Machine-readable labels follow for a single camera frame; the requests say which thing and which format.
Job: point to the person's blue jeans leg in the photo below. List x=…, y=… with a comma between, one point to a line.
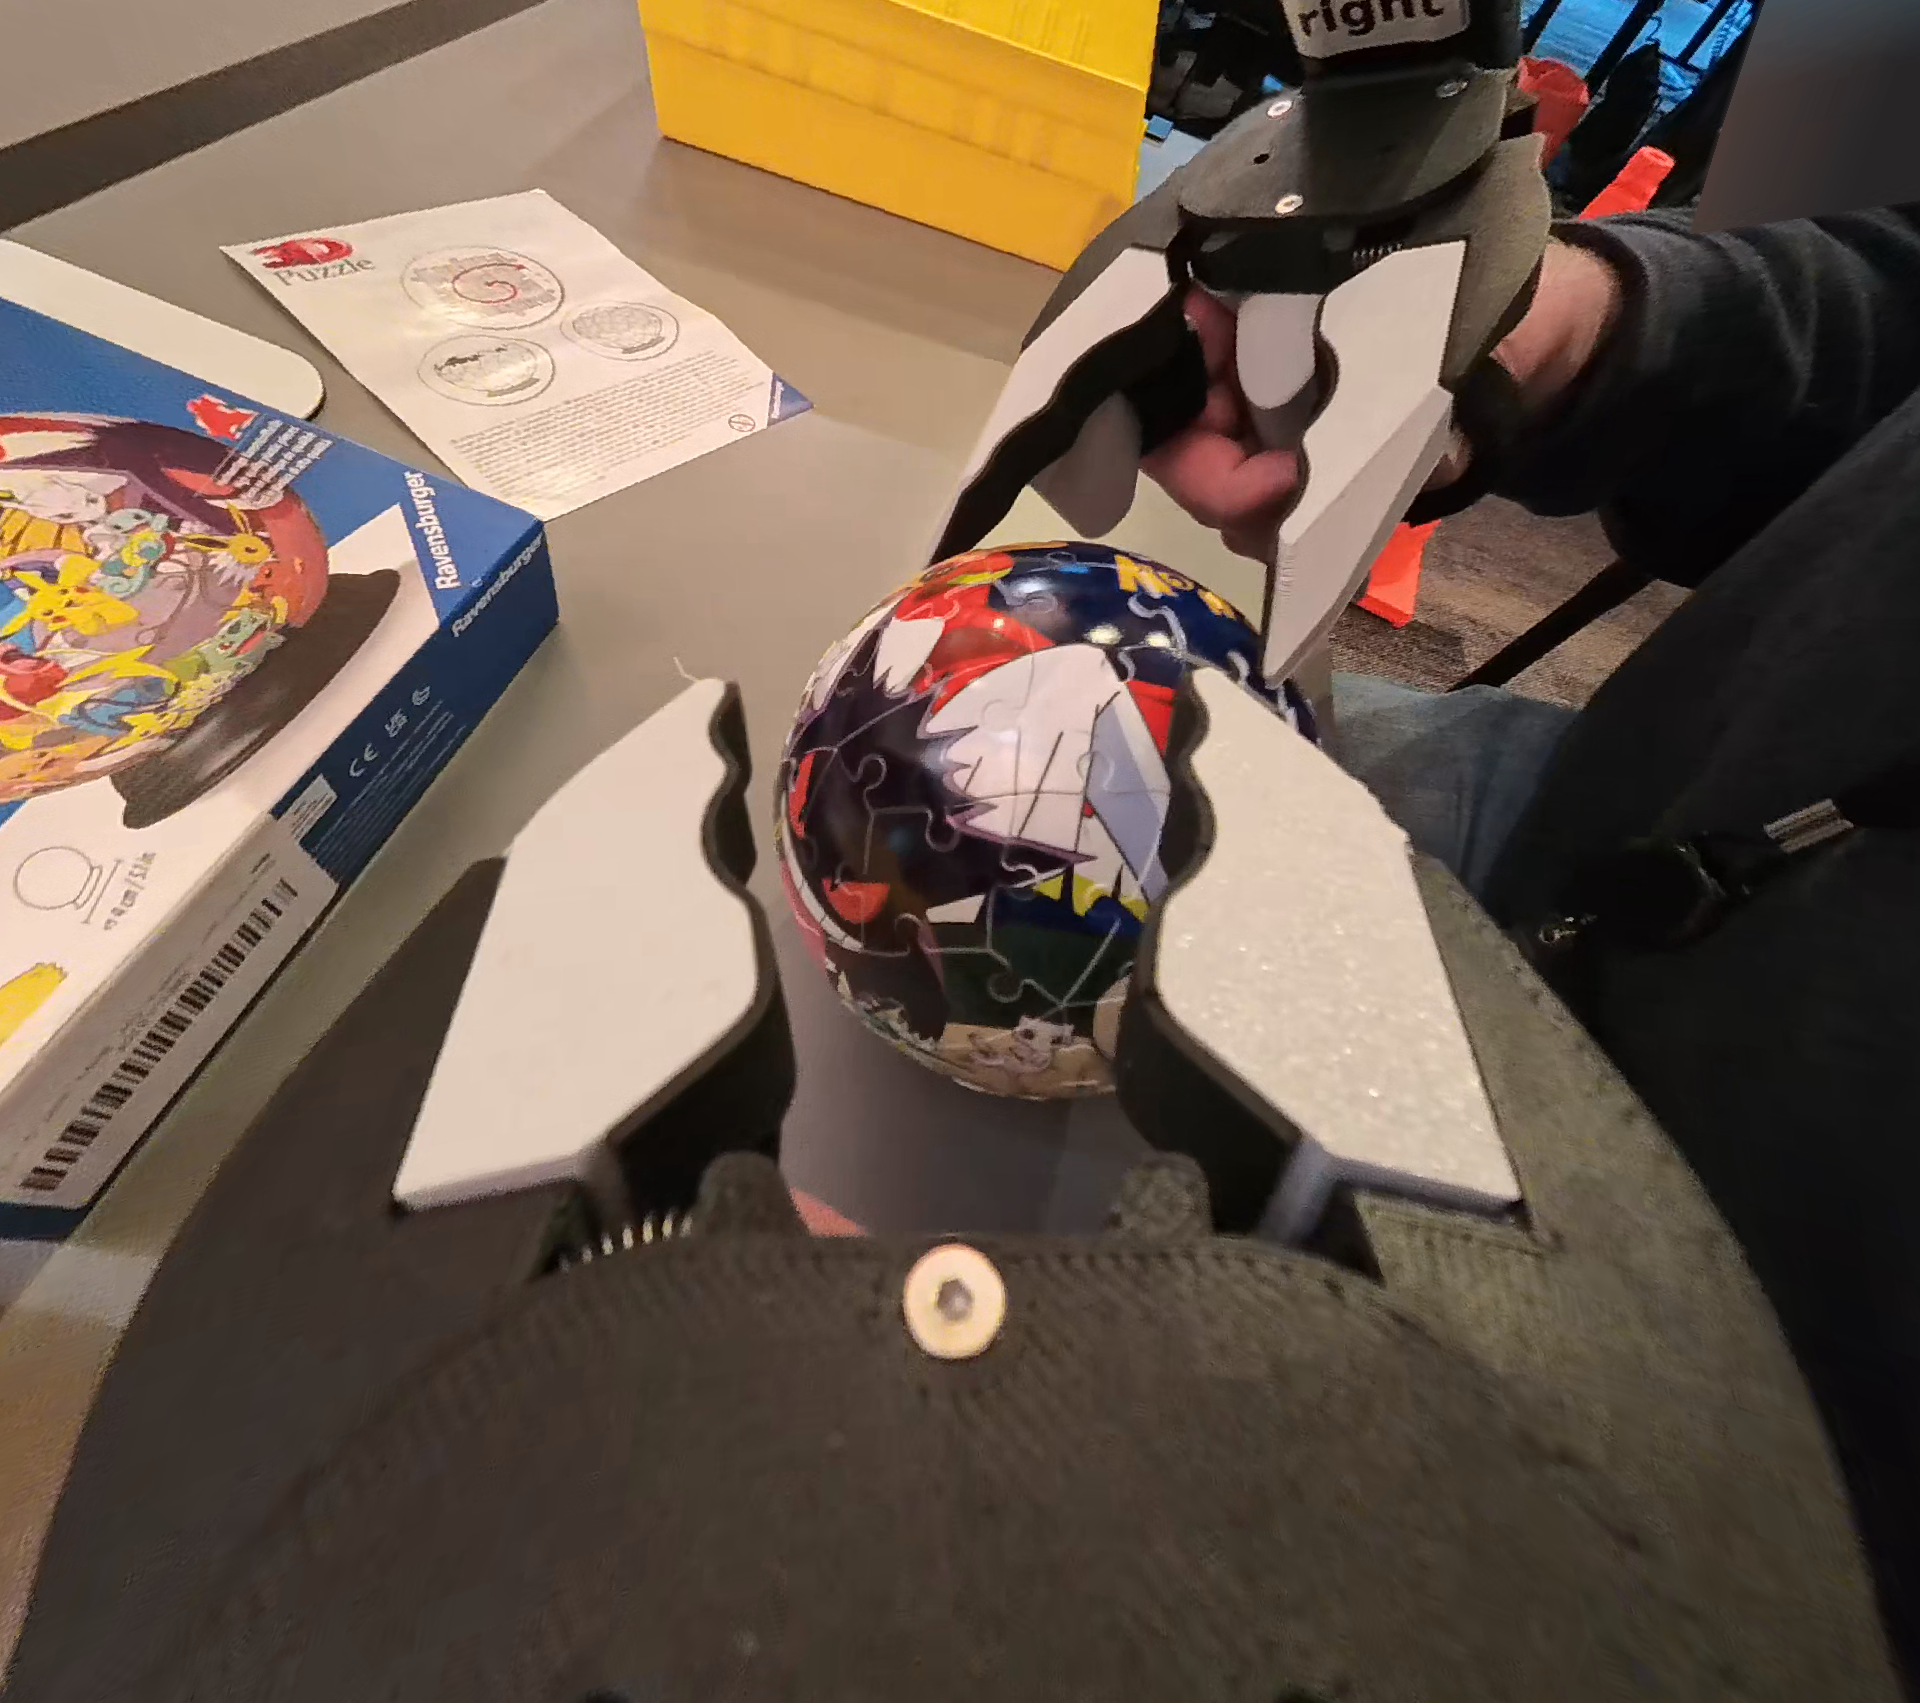
x=1440, y=773

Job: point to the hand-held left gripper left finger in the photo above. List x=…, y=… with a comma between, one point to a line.
x=601, y=953

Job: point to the colourful puzzle ball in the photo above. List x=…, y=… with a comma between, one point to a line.
x=990, y=803

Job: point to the orange traffic cone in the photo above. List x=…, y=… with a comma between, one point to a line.
x=1394, y=577
x=1634, y=183

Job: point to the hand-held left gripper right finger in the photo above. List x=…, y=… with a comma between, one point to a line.
x=1320, y=953

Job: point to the yellow plastic bin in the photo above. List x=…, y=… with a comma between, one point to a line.
x=901, y=82

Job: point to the blue puzzle box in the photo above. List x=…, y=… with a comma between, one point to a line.
x=225, y=683

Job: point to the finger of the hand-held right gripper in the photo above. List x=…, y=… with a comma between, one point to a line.
x=1065, y=367
x=1388, y=411

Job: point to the person's right hand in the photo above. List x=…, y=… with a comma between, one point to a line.
x=1222, y=487

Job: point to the person's right forearm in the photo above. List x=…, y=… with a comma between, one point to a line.
x=1724, y=381

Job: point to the person's dark jacket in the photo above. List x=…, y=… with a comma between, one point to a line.
x=1801, y=1057

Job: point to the white instruction leaflet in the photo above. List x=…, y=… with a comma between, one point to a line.
x=510, y=351

